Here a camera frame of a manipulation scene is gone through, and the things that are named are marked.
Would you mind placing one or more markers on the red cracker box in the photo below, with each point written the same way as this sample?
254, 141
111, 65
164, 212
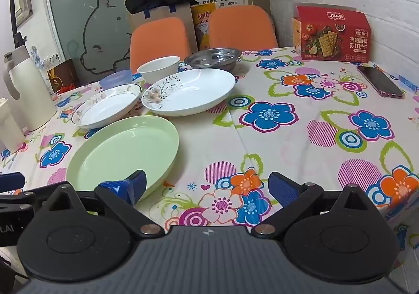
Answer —
330, 35

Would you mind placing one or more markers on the floral tablecloth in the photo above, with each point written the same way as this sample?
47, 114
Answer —
278, 143

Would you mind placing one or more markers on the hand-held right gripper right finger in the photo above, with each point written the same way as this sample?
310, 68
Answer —
281, 190

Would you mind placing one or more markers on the smartphone in pink case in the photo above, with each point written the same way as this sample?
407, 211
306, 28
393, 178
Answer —
379, 81

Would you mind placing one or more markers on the white cup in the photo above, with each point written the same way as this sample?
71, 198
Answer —
9, 130

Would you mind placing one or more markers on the brown gift bag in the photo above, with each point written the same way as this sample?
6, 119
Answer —
64, 76

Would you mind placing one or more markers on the stainless steel bowl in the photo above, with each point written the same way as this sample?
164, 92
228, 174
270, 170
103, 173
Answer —
212, 56

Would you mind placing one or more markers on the orange chair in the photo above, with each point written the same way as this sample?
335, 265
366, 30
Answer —
157, 42
242, 29

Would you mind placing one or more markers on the light green plate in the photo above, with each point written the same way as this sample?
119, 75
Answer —
121, 150

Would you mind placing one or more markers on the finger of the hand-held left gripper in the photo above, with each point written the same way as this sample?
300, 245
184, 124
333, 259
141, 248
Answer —
11, 181

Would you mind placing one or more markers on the glass panel with cat drawing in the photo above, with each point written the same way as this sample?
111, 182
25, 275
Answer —
81, 19

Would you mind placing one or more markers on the white thermos jug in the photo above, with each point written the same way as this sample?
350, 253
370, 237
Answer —
29, 94

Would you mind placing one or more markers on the black framed board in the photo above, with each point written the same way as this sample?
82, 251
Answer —
6, 9

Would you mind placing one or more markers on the white plate with floral print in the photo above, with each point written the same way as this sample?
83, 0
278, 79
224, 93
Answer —
196, 91

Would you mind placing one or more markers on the translucent blue plastic bowl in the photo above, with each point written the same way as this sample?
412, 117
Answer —
114, 79

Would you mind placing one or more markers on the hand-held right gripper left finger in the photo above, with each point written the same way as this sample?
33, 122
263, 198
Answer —
132, 186

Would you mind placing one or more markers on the white bowl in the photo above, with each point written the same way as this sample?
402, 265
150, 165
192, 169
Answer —
157, 70

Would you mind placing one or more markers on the yellow bag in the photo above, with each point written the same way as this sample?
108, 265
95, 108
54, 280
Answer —
204, 25

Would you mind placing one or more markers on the white plate with patterned rim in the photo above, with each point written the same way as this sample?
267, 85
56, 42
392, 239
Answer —
104, 110

